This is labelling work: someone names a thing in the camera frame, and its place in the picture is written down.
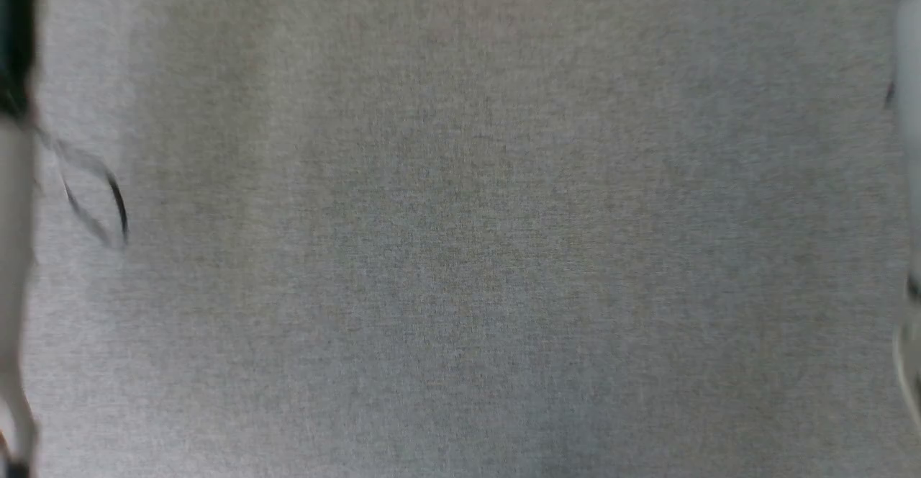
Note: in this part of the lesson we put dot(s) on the grey-green fabric sofa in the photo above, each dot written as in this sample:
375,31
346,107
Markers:
460,219

